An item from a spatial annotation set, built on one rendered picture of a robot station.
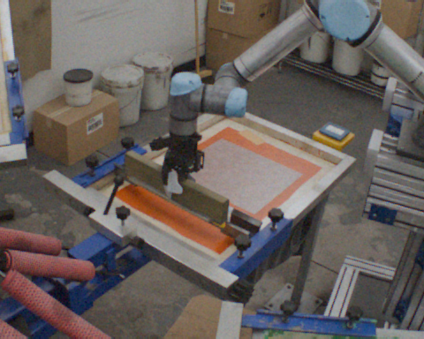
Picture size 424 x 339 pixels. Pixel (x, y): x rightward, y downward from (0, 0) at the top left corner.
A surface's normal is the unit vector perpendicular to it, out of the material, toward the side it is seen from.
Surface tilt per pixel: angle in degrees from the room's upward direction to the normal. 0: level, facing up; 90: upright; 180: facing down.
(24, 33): 89
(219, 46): 89
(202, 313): 2
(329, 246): 0
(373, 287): 0
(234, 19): 90
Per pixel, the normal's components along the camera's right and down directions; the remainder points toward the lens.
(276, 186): 0.07, -0.84
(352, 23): -0.24, 0.44
